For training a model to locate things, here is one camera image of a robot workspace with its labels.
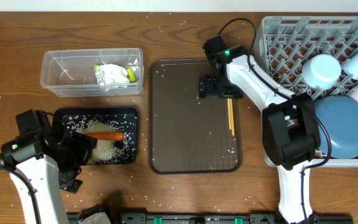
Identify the wooden chopstick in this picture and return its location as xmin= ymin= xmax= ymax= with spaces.
xmin=231 ymin=103 xmax=235 ymax=136
xmin=227 ymin=98 xmax=232 ymax=131

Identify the orange carrot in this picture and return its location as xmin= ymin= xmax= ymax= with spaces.
xmin=86 ymin=131 xmax=124 ymax=141

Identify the pile of white rice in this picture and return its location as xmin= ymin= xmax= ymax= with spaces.
xmin=62 ymin=113 xmax=137 ymax=165

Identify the white wrapper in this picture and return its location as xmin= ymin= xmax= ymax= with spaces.
xmin=96 ymin=63 xmax=131 ymax=86

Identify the light blue bowl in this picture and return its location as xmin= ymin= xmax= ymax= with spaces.
xmin=301 ymin=54 xmax=341 ymax=90

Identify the dark blue plate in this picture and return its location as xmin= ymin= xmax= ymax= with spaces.
xmin=314 ymin=95 xmax=358 ymax=159

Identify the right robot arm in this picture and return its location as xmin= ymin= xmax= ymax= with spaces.
xmin=200 ymin=43 xmax=320 ymax=223

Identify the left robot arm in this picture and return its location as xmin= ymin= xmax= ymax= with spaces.
xmin=0 ymin=129 xmax=111 ymax=224

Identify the grey dishwasher rack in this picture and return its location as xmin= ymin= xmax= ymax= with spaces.
xmin=255 ymin=17 xmax=358 ymax=167

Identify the black plastic tray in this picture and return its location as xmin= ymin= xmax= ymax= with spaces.
xmin=52 ymin=108 xmax=138 ymax=149

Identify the dark brown serving tray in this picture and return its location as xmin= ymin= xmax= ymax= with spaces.
xmin=148 ymin=58 xmax=243 ymax=174

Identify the clear plastic container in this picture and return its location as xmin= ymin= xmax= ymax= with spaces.
xmin=40 ymin=48 xmax=144 ymax=97

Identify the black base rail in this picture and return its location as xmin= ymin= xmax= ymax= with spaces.
xmin=67 ymin=212 xmax=354 ymax=224

